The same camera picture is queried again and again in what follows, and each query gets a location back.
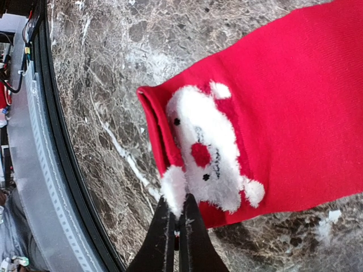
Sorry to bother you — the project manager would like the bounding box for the red santa sock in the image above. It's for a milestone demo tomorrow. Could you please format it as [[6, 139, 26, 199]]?
[[137, 1, 362, 228]]

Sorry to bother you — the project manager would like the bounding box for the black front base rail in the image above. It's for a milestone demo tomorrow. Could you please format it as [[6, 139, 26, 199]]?
[[33, 1, 126, 271]]

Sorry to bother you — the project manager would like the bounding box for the white slotted cable duct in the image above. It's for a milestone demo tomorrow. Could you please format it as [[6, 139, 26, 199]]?
[[25, 66, 105, 271]]

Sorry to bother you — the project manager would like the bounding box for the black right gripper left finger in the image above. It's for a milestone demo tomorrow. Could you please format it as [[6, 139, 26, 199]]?
[[127, 198, 175, 272]]

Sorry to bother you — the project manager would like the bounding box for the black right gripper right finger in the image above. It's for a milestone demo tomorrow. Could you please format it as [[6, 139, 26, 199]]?
[[179, 193, 228, 272]]

